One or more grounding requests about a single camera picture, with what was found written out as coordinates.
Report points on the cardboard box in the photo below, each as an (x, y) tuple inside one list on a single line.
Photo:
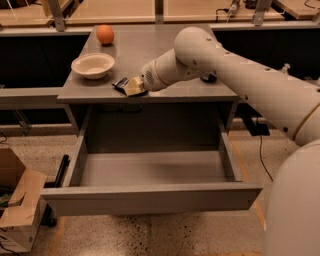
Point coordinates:
[(20, 220)]

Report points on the clear sanitizer bottle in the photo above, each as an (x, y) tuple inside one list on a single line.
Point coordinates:
[(285, 69)]

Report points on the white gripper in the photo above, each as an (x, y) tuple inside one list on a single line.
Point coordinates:
[(149, 77)]

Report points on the orange fruit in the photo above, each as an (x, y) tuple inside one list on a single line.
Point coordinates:
[(105, 34)]

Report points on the white paper bowl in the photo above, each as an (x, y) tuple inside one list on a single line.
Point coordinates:
[(93, 66)]

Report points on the blue soda can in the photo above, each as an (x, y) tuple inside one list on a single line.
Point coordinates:
[(208, 78)]

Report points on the blue rxbar wrapper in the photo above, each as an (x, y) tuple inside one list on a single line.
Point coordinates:
[(120, 85)]

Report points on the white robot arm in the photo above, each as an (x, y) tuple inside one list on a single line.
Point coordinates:
[(291, 105)]

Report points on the grey metal rail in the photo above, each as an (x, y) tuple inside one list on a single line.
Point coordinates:
[(29, 98)]

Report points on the open grey top drawer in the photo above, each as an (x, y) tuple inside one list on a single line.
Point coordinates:
[(166, 158)]

